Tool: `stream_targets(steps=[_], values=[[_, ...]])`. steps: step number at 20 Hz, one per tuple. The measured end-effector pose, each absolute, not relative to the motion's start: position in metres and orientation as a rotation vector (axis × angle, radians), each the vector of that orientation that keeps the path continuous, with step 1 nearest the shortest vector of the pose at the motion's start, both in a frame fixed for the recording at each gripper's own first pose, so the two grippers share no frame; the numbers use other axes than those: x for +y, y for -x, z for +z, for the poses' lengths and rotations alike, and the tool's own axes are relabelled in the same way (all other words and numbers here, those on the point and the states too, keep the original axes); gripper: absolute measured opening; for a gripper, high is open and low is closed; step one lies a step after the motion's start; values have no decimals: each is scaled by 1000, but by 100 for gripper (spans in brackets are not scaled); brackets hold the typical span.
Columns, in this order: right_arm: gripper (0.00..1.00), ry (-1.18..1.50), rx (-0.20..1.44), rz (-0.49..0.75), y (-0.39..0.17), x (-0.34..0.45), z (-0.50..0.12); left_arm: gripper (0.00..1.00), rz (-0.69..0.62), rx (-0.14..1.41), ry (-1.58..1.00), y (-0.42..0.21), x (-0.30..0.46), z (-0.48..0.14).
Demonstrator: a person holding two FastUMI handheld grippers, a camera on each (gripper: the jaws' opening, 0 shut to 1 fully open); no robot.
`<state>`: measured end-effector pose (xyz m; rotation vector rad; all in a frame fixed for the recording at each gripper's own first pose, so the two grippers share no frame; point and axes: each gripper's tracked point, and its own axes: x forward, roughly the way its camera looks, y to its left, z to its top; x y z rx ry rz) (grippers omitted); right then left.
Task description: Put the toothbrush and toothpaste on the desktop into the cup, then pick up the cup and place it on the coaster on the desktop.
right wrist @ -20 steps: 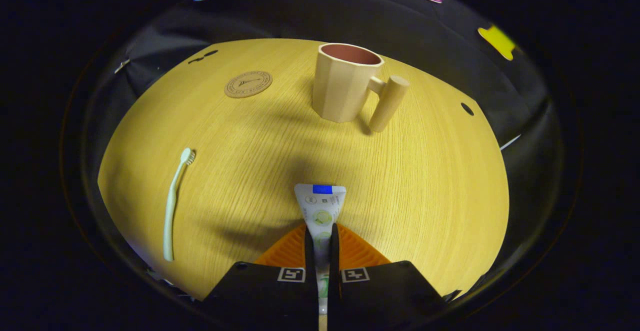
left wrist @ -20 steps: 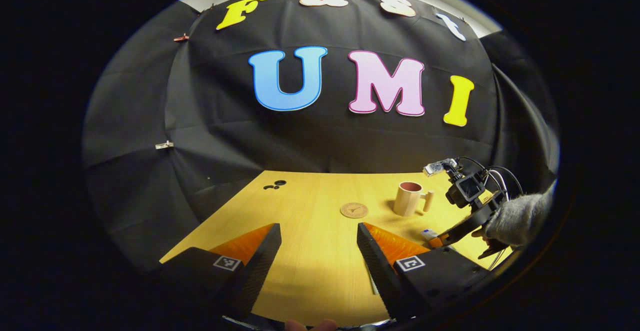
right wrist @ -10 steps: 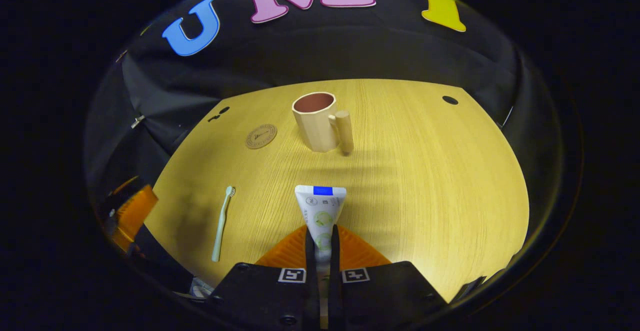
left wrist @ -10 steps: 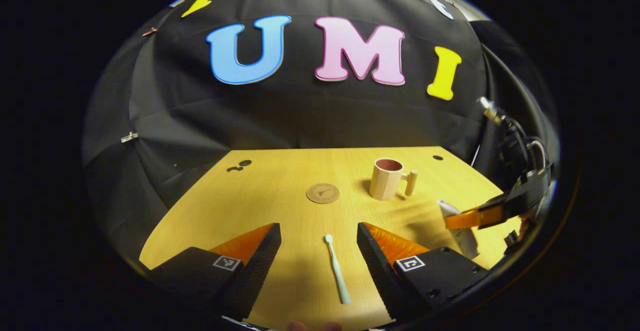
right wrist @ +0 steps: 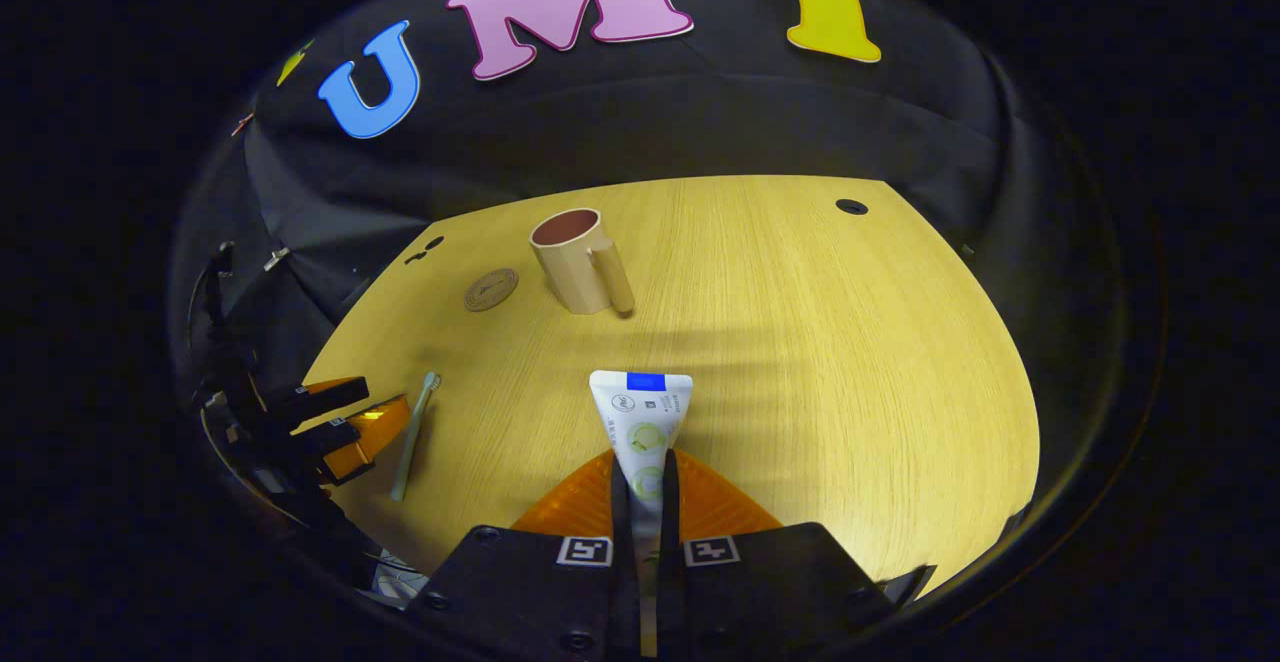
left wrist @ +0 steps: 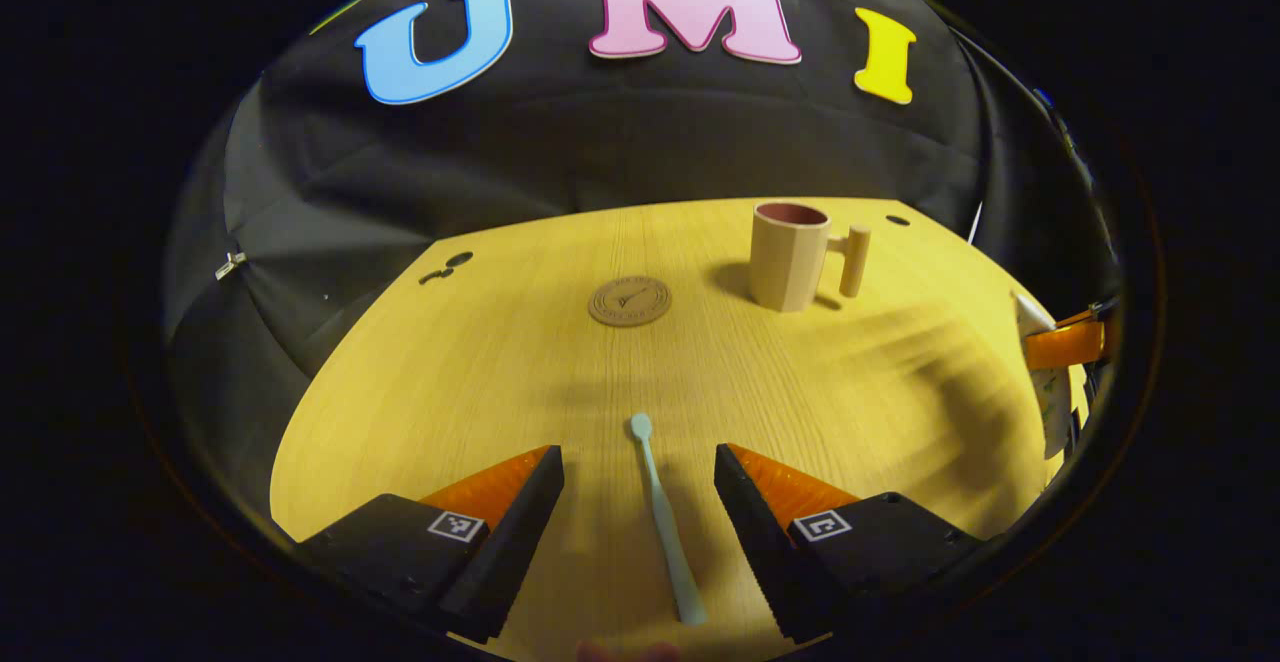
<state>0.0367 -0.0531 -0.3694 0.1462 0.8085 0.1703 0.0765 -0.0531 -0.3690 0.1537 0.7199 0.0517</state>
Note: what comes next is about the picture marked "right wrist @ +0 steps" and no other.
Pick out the beige cup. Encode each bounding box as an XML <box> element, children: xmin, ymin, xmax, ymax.
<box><xmin>529</xmin><ymin>208</ymin><xmax>637</xmax><ymax>318</ymax></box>

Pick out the round wooden coaster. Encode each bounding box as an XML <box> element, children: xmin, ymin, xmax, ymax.
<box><xmin>463</xmin><ymin>267</ymin><xmax>520</xmax><ymax>314</ymax></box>

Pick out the pale green toothbrush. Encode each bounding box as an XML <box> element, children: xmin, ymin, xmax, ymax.
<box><xmin>390</xmin><ymin>372</ymin><xmax>442</xmax><ymax>503</ymax></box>

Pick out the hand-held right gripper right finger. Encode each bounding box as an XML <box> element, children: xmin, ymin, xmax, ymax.
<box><xmin>655</xmin><ymin>447</ymin><xmax>937</xmax><ymax>659</ymax></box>

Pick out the black backdrop cloth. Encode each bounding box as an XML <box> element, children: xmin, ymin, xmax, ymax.
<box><xmin>168</xmin><ymin>0</ymin><xmax>1136</xmax><ymax>543</ymax></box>

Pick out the white toothpaste tube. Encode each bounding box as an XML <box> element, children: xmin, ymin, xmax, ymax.
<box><xmin>588</xmin><ymin>369</ymin><xmax>695</xmax><ymax>658</ymax></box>

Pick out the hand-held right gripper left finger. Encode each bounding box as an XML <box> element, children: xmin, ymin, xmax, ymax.
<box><xmin>405</xmin><ymin>447</ymin><xmax>637</xmax><ymax>659</ymax></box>

